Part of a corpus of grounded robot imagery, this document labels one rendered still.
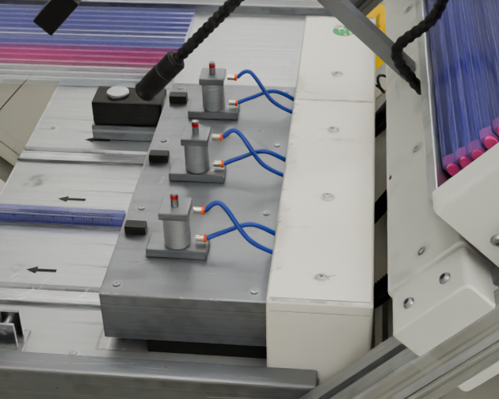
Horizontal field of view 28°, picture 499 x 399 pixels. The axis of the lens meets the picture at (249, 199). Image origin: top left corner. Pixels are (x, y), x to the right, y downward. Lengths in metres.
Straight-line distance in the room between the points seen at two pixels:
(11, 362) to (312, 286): 0.25
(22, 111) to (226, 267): 1.69
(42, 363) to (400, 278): 0.29
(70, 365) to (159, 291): 0.09
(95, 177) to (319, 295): 0.36
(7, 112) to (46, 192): 1.46
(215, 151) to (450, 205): 0.36
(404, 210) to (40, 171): 0.43
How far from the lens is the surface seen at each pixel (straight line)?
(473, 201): 0.64
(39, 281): 0.91
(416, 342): 0.68
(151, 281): 0.80
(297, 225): 0.81
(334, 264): 0.77
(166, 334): 0.81
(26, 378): 0.82
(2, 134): 2.50
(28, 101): 2.43
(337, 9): 0.89
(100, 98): 1.07
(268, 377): 0.78
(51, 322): 0.86
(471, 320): 0.67
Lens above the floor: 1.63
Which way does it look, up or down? 30 degrees down
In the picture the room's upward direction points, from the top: 50 degrees clockwise
